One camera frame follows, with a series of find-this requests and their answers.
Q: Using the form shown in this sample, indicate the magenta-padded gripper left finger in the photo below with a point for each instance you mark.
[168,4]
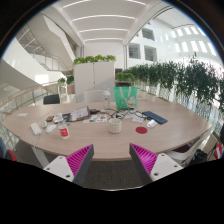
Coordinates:
[60,166]

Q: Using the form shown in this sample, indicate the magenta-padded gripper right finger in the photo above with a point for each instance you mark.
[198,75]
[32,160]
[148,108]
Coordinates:
[163,165]

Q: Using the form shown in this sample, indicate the clear red-labelled water bottle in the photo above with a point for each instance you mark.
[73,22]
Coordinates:
[63,130]

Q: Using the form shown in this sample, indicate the white chair with purple seat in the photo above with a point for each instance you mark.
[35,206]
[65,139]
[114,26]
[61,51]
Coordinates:
[186,149]

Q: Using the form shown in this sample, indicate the white computer mouse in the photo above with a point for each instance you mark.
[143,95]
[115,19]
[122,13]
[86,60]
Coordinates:
[50,128]

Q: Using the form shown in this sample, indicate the flat round red coaster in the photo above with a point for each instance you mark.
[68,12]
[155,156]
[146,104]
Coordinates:
[141,130]

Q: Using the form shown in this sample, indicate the small white box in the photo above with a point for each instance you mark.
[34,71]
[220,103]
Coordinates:
[151,123]

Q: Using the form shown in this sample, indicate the white power strip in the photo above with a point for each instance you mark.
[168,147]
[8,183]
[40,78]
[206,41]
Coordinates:
[35,129]

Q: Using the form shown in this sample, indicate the dark blue flat case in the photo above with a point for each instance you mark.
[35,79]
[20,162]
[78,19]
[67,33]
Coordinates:
[155,117]

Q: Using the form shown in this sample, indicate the black and red calculator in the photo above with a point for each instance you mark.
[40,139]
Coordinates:
[50,118]

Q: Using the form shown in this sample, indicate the open book with white pages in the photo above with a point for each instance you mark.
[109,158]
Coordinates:
[79,114]

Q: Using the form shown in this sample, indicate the colourful sticker sheet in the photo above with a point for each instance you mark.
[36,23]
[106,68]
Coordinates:
[95,119]

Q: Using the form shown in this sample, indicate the white patterned mug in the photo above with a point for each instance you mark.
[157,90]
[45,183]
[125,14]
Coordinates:
[115,126]

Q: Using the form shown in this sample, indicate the white paper sheet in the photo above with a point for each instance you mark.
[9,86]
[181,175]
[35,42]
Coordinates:
[22,114]

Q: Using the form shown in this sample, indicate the black chair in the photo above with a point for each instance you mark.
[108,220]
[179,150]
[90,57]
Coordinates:
[51,99]

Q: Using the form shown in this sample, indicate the green tote bag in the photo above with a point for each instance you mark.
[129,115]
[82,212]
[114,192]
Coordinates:
[126,97]

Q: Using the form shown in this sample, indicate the clear tall drink bottle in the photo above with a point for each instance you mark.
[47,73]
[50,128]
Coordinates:
[106,99]

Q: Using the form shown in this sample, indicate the potted green plant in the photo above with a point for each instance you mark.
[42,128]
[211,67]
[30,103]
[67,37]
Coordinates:
[66,81]

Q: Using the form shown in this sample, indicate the green hedge planter row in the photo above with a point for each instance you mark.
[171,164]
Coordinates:
[180,80]

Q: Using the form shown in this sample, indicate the white cabinet with plants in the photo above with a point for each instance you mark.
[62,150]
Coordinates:
[94,81]

